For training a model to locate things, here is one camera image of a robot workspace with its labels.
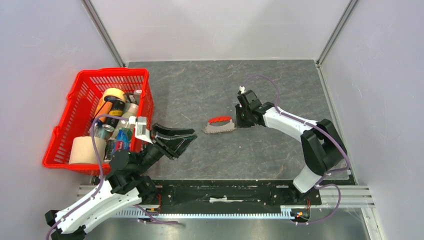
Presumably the yellow tape roll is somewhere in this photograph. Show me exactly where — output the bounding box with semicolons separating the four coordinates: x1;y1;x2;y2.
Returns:
101;88;126;102

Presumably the blue snack packet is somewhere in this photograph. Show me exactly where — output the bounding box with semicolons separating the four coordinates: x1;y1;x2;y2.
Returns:
104;128;133;163

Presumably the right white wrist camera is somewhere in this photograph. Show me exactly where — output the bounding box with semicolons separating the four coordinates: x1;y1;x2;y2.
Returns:
237;85;246;95

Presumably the red plastic basket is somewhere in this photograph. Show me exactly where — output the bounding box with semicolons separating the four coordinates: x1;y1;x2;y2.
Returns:
42;67;155;175

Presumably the purple cable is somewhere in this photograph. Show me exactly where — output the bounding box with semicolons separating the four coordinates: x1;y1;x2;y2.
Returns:
241;74;352;226
44;114;181;240

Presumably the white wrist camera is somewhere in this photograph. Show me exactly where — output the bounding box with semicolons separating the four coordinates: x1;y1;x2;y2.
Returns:
128;116;153;144
237;85;246;95

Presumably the silver drink can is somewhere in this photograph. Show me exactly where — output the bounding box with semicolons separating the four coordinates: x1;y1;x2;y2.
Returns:
94;124;115;141

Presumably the left aluminium corner post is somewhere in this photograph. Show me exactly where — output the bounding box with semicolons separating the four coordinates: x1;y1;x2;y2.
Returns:
81;0;127;68

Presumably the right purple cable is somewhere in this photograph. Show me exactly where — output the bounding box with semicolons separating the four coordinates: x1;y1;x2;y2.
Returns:
241;74;352;226

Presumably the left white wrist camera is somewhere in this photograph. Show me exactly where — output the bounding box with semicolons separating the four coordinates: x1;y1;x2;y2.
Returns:
128;116;153;144

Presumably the aluminium corner post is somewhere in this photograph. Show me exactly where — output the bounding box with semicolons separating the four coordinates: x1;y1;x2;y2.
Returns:
81;0;127;68
315;0;360;67

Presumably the clear plastic bottle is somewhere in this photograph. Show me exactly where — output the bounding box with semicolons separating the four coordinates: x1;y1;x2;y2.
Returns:
111;103;139;139

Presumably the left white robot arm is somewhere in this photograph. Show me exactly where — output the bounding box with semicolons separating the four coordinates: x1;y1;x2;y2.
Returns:
45;123;197;240

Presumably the black and yellow can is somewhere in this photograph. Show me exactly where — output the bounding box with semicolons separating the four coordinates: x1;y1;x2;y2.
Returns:
102;99;126;131

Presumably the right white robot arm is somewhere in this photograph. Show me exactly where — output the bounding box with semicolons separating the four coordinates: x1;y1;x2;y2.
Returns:
235;86;348;205

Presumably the beige paper roll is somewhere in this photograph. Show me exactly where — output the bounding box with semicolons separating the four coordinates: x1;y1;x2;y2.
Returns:
69;136;107;165

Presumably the orange and blue bottle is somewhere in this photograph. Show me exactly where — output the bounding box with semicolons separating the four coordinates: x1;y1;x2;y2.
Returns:
91;100;113;126

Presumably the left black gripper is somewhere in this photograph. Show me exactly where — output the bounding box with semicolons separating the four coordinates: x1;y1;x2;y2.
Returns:
135;122;199;174

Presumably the right aluminium corner post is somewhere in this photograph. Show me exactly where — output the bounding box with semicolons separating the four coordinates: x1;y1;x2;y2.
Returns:
315;0;360;67

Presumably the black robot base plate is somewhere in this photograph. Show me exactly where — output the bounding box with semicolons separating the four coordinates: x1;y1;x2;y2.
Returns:
141;179;322;214

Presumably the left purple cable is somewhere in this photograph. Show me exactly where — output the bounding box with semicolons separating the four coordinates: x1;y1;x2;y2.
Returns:
44;114;181;240

